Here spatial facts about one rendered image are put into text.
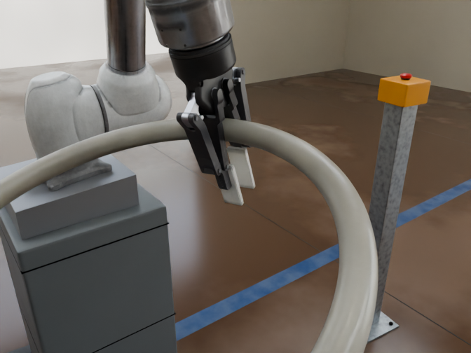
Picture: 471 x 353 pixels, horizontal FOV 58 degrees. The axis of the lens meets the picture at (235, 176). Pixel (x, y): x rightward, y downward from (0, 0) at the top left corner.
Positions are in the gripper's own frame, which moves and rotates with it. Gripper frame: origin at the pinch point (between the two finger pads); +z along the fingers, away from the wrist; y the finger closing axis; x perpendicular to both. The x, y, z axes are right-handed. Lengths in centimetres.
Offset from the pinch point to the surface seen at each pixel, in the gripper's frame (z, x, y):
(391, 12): 201, -122, -653
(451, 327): 146, 28, -85
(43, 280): 37, -61, 9
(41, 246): 28, -60, 5
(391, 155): 60, 2, -90
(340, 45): 256, -207, -660
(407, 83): 34, 6, -96
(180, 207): 141, -141, -116
